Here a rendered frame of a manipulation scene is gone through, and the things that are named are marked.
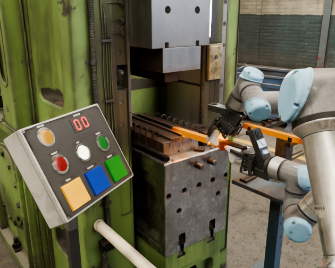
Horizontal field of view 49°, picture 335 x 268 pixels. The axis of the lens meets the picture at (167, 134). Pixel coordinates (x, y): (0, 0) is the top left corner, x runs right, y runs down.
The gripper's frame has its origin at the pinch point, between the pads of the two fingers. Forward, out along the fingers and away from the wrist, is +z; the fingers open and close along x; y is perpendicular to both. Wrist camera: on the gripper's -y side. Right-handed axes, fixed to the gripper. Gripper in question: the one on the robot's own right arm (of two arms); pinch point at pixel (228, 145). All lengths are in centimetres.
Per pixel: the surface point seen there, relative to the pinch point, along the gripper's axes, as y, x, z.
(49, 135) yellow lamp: -15, -65, 10
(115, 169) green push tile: 0.3, -44.5, 8.7
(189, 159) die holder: 11.2, -2.9, 19.4
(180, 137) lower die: 3.0, -2.6, 25.3
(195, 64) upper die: -27.5, 5.2, 25.0
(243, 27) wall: -13, 694, 582
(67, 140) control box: -12, -59, 11
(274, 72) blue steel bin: 39, 379, 252
